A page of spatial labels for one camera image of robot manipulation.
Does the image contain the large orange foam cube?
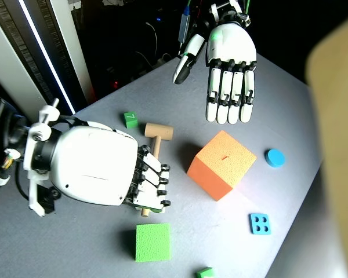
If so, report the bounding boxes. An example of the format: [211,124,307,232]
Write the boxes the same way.
[187,130,258,202]

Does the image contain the blurred tan panel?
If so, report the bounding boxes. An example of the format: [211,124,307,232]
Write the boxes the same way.
[306,11,348,278]

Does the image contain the blue round disc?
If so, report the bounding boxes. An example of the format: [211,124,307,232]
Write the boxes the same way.
[264,148,287,169]

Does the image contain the white and black door frame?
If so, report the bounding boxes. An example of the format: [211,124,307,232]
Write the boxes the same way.
[0,0,94,115]

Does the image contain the wooden mallet with white grip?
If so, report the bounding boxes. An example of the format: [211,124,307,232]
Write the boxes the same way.
[141,122,175,218]

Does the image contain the small green number cube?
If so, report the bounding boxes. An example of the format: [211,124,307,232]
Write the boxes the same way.
[123,111,140,129]

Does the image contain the grey adapter with blue plug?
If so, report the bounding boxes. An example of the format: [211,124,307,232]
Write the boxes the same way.
[177,5,191,44]

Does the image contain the thin white cable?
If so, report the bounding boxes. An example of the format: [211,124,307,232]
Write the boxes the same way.
[146,22,159,62]

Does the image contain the small green block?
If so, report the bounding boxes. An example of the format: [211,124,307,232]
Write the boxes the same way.
[195,266,216,278]

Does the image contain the grey table cloth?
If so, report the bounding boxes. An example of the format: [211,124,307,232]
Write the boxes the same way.
[0,52,326,278]

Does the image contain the blue square four-hole block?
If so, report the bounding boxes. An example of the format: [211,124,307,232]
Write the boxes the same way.
[248,213,272,235]

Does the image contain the large green foam cube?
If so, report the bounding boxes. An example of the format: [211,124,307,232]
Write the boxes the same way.
[135,222,172,263]

